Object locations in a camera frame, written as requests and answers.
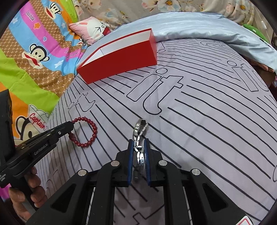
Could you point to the green plastic object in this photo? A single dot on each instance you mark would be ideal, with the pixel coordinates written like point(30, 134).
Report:
point(256, 31)

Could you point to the light blue satin quilt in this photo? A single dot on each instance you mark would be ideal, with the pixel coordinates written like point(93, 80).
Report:
point(175, 25)

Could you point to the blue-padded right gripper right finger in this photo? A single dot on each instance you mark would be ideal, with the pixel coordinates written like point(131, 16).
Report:
point(190, 197)

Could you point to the colourful monkey cartoon blanket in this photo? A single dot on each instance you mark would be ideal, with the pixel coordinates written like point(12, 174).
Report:
point(39, 54)

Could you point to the silver blue-dial wristwatch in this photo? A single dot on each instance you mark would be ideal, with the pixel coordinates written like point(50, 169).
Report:
point(138, 145)

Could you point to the person's left hand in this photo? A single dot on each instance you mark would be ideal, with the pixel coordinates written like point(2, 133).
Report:
point(18, 198)

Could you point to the grey floral blanket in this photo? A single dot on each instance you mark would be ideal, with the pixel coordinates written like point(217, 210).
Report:
point(119, 12)

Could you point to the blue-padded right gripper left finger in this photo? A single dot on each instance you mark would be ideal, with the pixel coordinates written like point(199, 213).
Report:
point(88, 197)

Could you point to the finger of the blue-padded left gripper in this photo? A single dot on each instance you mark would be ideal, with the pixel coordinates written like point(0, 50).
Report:
point(56, 134)

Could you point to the pink rabbit cushion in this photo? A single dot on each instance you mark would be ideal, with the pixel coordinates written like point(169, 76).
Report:
point(90, 30)

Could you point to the red open jewelry box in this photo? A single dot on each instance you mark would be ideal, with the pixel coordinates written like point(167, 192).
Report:
point(130, 52)

